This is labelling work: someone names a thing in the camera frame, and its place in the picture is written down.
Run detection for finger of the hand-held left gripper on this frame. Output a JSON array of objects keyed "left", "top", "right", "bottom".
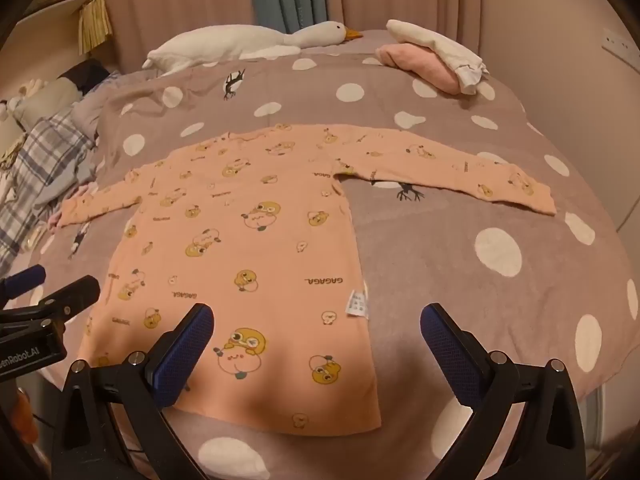
[
  {"left": 0, "top": 274, "right": 102, "bottom": 333},
  {"left": 0, "top": 265, "right": 47, "bottom": 307}
]

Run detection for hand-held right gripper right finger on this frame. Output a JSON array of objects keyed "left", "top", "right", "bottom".
[{"left": 419, "top": 302, "right": 588, "bottom": 480}]

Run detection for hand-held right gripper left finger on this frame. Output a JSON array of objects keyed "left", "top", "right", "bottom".
[{"left": 50, "top": 302, "right": 216, "bottom": 480}]

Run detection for orange printed long-sleeve shirt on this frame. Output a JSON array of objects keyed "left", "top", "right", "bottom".
[{"left": 48, "top": 124, "right": 558, "bottom": 436}]

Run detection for folded pink and white clothes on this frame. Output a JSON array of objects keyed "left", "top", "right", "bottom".
[{"left": 385, "top": 19, "right": 490, "bottom": 96}]

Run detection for person's left hand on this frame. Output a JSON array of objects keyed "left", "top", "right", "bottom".
[{"left": 15, "top": 389, "right": 41, "bottom": 443}]

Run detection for mauve polka dot blanket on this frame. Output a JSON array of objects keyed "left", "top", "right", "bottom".
[{"left": 27, "top": 27, "right": 637, "bottom": 480}]

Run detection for white printed cloth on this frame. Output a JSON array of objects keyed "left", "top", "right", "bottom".
[{"left": 0, "top": 167, "right": 22, "bottom": 213}]

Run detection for small pale pink cloth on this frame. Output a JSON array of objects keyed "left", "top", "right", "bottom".
[{"left": 47, "top": 183, "right": 101, "bottom": 235}]

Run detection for grey-blue cloth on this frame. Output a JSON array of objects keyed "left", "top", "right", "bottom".
[{"left": 29, "top": 156, "right": 97, "bottom": 207}]

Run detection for blue plaid cloth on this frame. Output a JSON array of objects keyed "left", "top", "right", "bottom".
[{"left": 0, "top": 109, "right": 99, "bottom": 272}]

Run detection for grey pillow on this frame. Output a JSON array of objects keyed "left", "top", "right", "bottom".
[{"left": 12, "top": 76, "right": 84, "bottom": 122}]

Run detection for dark pillow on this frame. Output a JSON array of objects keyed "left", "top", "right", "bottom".
[{"left": 57, "top": 57, "right": 119, "bottom": 94}]

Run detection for yellow fringed hanging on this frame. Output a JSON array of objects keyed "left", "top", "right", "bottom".
[{"left": 77, "top": 0, "right": 114, "bottom": 56}]

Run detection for folded pink cloth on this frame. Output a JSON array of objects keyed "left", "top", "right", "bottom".
[{"left": 375, "top": 42, "right": 464, "bottom": 96}]

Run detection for white goose plush toy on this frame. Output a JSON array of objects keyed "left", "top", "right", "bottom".
[{"left": 141, "top": 21, "right": 365, "bottom": 77}]

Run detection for pink curtain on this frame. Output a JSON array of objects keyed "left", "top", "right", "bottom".
[{"left": 100, "top": 0, "right": 568, "bottom": 58}]

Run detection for white wall socket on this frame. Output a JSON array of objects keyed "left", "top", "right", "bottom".
[{"left": 602, "top": 27, "right": 640, "bottom": 69}]

